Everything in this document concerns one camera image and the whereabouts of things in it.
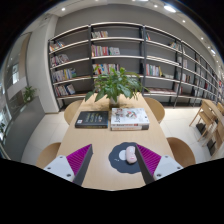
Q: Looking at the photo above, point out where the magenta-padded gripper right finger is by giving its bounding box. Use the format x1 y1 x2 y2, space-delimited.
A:
134 143 183 185

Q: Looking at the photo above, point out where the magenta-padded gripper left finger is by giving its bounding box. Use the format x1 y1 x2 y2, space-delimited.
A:
43 143 94 187

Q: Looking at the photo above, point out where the pink white computer mouse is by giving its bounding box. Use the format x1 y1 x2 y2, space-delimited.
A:
125 145 138 165

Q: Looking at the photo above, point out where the dark cloud-shaped mouse pad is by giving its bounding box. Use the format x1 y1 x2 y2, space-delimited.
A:
108 141 145 175

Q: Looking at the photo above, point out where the round-backed wooden chair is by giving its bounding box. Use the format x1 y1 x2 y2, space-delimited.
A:
143 97 166 124
166 136 197 168
35 142 62 170
63 99 84 126

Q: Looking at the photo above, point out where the white book with dark spine end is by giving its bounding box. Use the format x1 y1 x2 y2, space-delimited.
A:
110 123 150 132

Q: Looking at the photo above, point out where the black book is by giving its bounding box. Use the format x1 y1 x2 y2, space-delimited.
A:
74 110 110 130

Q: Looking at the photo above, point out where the white book with picture cover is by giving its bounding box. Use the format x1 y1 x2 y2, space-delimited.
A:
110 107 150 127

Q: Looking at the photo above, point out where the light wooden slatted chairs group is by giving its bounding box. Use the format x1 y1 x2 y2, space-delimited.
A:
189 99 224 158

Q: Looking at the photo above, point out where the green floor plant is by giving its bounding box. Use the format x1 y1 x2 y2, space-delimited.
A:
21 85 38 104

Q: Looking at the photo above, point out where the green potted plant white pot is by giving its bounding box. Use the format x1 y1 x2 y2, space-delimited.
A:
84 66 149 108

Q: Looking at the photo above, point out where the grey shelf unit with books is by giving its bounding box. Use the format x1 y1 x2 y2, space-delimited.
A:
47 21 224 111

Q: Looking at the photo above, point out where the ceiling lights group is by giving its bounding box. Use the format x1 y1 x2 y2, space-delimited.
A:
59 0 218 56

